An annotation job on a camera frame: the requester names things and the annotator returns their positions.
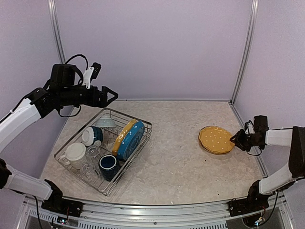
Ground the blue dotted plate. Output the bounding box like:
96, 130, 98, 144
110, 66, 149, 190
117, 121, 145, 161

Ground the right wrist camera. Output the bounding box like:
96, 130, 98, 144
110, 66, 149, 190
244, 120, 254, 135

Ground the dark teal striped bowl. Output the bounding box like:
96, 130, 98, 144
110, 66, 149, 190
81, 126, 103, 147

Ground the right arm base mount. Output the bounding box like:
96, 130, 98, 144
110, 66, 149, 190
228, 198, 269, 217

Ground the aluminium front rail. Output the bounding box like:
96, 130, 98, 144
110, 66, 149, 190
13, 196, 247, 229

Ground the clear glass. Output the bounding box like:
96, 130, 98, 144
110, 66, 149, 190
80, 162, 95, 178
86, 146, 101, 165

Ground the dark blue mug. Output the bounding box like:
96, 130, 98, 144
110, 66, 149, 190
98, 154, 120, 181

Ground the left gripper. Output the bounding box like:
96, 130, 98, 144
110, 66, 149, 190
59, 84, 118, 107

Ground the right aluminium post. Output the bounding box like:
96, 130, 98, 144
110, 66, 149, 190
230, 0, 259, 106

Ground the wire dish rack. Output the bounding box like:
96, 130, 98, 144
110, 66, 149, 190
54, 108, 152, 196

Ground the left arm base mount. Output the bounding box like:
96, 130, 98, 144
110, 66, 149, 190
41, 198, 83, 218

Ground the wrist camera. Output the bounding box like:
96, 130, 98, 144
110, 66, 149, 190
82, 62, 102, 89
244, 120, 254, 135

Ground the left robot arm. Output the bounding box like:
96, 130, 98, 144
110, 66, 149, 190
0, 55, 119, 212

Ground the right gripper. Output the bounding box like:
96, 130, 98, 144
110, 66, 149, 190
231, 129, 261, 152

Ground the aluminium post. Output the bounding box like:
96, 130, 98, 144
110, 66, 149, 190
48, 0, 66, 63
230, 0, 259, 106

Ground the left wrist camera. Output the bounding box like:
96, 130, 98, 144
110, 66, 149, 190
82, 62, 102, 89

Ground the cream bird plate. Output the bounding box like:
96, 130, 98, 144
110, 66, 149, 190
199, 141, 234, 155

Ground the light striped bowl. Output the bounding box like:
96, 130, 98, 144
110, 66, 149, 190
95, 116, 116, 128

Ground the left aluminium post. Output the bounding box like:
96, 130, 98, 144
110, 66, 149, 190
48, 0, 66, 63

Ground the white cup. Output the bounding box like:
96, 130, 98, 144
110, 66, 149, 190
60, 143, 87, 170

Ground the yellow dotted plate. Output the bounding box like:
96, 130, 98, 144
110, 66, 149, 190
112, 119, 137, 156
198, 126, 234, 151

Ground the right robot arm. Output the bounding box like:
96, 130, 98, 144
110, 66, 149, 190
228, 115, 305, 216

